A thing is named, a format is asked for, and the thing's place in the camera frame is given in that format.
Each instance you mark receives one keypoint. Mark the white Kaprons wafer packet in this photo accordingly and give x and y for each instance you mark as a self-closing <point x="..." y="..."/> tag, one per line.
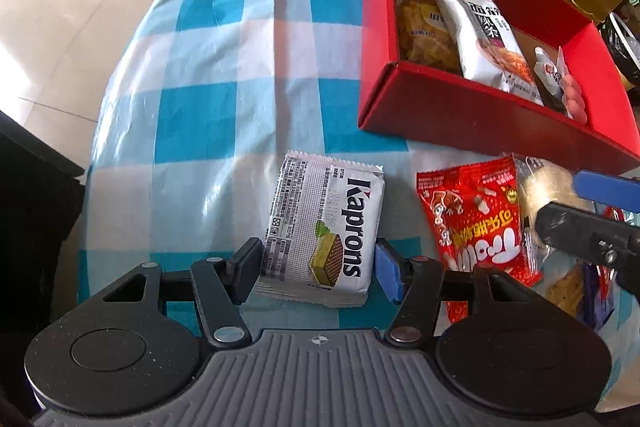
<point x="322" y="228"/>

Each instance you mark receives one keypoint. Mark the small white snack packet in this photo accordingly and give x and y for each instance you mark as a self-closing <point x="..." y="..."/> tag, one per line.
<point x="550" y="72"/>

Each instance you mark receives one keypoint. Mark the purple foil snack packet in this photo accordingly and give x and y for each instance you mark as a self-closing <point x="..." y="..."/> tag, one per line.
<point x="598" y="301"/>

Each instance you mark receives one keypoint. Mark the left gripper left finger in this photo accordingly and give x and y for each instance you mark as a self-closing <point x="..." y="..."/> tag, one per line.
<point x="220" y="287"/>

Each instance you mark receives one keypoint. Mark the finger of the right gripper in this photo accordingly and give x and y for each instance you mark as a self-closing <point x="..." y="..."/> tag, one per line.
<point x="587" y="236"/>
<point x="614" y="191"/>

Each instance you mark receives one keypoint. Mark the red snack packet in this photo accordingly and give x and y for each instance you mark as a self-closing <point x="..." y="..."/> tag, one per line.
<point x="475" y="216"/>

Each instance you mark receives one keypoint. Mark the yellow biscuit packet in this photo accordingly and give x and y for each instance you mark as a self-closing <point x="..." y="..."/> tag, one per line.
<point x="423" y="36"/>

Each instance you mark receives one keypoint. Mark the gold foil snack packet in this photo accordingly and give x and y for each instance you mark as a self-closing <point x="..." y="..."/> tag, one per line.
<point x="567" y="292"/>

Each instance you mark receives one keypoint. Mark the pink sausage packet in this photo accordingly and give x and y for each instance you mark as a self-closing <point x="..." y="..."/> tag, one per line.
<point x="571" y="92"/>

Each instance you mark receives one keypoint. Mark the round bread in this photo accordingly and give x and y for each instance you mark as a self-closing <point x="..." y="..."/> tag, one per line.
<point x="539" y="182"/>

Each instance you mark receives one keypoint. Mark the yellow trash bin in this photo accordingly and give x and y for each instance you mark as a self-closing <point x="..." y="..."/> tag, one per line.
<point x="623" y="46"/>

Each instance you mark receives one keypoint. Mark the red cardboard box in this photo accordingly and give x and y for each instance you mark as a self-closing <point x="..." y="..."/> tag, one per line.
<point x="426" y="104"/>

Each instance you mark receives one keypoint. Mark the white spicy strips packet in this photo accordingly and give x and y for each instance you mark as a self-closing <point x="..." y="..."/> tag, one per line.
<point x="488" y="51"/>

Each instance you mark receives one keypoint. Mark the blue white checkered tablecloth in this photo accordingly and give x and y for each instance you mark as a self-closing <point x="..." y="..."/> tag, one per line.
<point x="211" y="95"/>

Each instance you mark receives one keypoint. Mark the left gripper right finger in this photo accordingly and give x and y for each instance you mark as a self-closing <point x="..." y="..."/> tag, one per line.
<point x="414" y="285"/>

